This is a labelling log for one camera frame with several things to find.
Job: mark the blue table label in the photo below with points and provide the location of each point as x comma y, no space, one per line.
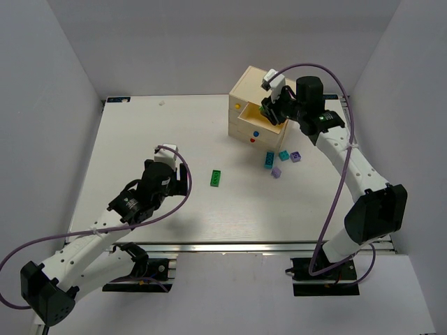
331,97
118,99

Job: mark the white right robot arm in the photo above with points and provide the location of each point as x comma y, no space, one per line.
378,206

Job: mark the left blue table label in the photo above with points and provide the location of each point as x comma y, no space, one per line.
118,99

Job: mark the teal small lego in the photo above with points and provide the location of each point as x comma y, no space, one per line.
283,155

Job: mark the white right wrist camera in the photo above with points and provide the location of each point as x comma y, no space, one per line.
273,82

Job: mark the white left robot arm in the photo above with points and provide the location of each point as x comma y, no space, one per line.
53,287

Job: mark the purple lego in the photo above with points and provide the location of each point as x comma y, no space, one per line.
295,156

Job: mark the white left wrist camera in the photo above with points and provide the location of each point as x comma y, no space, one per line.
166,155

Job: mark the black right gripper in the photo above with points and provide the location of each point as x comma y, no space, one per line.
274,109

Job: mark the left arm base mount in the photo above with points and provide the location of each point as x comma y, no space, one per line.
156,277

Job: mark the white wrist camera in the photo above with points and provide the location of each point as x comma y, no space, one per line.
273,82
166,155

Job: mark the dark green long lego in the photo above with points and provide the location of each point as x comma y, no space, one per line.
215,178

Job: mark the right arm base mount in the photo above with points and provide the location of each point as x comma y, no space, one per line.
337,282

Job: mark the right blue table label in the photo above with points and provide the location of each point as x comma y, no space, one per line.
331,97

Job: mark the cream wooden drawer cabinet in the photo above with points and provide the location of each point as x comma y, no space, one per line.
245,121

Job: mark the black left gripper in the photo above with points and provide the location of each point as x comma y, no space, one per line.
180,185

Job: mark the teal long lego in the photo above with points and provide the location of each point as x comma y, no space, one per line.
269,160

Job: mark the lilac lego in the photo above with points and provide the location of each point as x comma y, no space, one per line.
276,172

